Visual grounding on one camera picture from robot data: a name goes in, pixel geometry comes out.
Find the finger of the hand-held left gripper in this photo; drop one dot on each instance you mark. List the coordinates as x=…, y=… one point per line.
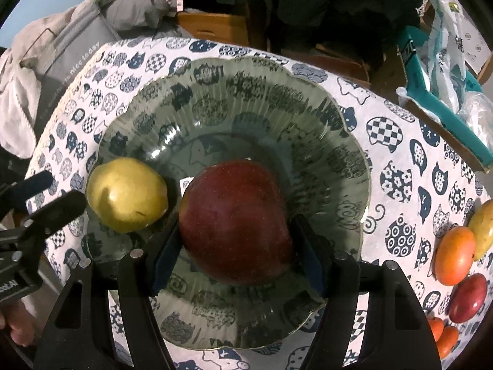
x=36, y=183
x=57, y=210

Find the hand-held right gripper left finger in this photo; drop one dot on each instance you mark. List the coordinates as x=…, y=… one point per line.
x=165, y=256

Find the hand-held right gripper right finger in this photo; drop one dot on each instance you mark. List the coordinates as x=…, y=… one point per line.
x=312, y=256

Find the yellow-green pear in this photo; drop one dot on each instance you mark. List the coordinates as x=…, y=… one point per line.
x=123, y=196

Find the large red apple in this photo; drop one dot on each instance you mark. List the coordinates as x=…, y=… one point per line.
x=235, y=223

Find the orange-red mango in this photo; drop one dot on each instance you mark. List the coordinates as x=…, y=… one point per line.
x=454, y=256

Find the red mango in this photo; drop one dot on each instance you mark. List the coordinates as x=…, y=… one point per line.
x=468, y=298

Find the fluted glass bowl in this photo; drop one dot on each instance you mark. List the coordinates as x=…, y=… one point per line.
x=250, y=104

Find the person's left hand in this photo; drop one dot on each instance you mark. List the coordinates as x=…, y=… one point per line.
x=19, y=331

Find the beige fleece cloth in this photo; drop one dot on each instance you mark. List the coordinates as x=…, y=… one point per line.
x=15, y=96

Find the cat print tablecloth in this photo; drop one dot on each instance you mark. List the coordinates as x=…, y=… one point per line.
x=385, y=162

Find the yellow mango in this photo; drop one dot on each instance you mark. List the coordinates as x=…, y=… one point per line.
x=484, y=231

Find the teal cardboard box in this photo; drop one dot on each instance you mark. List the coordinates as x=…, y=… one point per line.
x=443, y=111

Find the brown cardboard box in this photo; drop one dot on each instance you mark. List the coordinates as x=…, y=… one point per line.
x=339, y=61

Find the grey jacket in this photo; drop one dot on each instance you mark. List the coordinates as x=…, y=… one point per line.
x=134, y=7

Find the clear plastic bag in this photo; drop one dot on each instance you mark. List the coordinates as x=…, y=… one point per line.
x=479, y=115

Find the wooden drawer unit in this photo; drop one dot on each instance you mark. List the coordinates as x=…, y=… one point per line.
x=215, y=25

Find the white printed plastic bag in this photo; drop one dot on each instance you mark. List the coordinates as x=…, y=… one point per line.
x=443, y=57

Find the dark hanging clothing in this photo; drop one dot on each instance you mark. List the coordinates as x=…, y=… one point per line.
x=346, y=0

